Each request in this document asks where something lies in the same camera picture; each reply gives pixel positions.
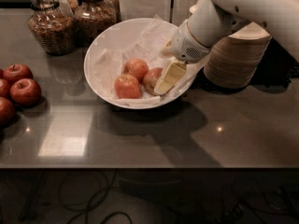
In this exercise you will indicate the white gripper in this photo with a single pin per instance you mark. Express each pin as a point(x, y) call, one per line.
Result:
point(186, 46)

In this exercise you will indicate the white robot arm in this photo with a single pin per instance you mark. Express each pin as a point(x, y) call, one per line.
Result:
point(214, 20)

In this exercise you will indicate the white bowl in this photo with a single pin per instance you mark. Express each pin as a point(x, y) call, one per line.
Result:
point(124, 38)

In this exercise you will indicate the red apple middle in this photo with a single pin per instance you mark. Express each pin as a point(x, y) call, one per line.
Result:
point(25, 92)

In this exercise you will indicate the red apple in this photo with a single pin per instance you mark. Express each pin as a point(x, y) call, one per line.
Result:
point(25, 92)
point(7, 111)
point(16, 72)

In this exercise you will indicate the red apple top left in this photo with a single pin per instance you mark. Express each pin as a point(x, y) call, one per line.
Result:
point(16, 72)

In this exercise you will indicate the red apple left edge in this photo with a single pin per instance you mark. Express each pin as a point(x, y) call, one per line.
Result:
point(4, 88)

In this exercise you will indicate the red apple bottom left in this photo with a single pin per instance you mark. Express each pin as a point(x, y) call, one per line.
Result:
point(7, 111)

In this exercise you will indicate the white paper liner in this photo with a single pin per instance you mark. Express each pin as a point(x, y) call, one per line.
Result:
point(149, 47)

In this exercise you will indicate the front stack paper bowls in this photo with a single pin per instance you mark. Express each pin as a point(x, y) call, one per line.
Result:
point(234, 59)

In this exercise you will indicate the white napkin dispenser left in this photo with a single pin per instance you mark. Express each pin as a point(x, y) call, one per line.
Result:
point(132, 9)

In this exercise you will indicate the middle glass cereal jar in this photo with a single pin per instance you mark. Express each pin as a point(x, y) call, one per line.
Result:
point(94, 17)

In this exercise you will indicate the glass cereal jar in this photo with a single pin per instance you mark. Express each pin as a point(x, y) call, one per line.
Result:
point(94, 17)
point(52, 28)

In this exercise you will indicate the left glass cereal jar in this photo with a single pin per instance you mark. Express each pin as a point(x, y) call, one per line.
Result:
point(52, 28)

